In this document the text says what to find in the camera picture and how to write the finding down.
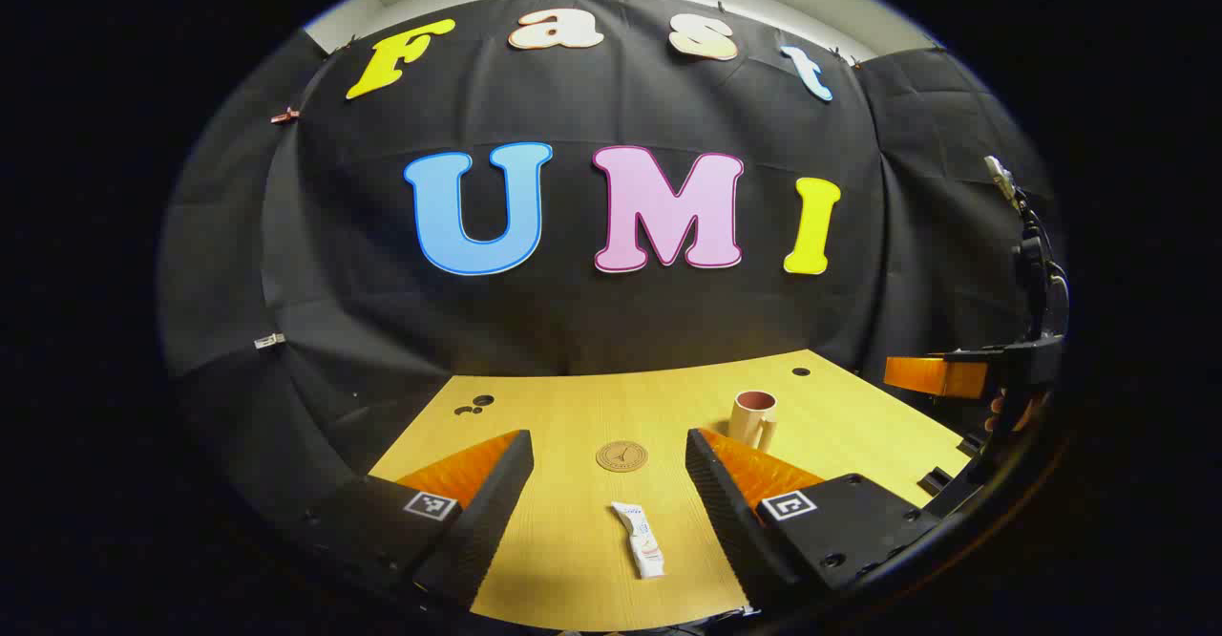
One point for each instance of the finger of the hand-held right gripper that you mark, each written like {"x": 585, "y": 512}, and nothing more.
{"x": 931, "y": 375}

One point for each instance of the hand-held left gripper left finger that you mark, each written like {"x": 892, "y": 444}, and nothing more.
{"x": 496, "y": 502}

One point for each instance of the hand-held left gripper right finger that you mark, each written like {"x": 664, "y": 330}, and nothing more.
{"x": 721, "y": 507}

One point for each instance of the white toothpaste tube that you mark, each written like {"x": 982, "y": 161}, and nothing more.
{"x": 642, "y": 540}

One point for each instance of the beige cup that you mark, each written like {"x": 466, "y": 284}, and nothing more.
{"x": 746, "y": 421}

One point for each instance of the round cork coaster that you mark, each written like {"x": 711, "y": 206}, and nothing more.
{"x": 621, "y": 455}

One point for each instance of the wooden desktop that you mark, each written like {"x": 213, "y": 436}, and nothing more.
{"x": 573, "y": 426}

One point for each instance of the black backdrop cloth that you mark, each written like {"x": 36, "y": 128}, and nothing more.
{"x": 573, "y": 321}

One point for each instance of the silver cloth clip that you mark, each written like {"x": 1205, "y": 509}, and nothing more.
{"x": 269, "y": 341}

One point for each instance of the copper cloth clip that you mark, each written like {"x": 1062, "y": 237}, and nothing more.
{"x": 284, "y": 116}

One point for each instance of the black desk bracket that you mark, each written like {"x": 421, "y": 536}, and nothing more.
{"x": 937, "y": 480}

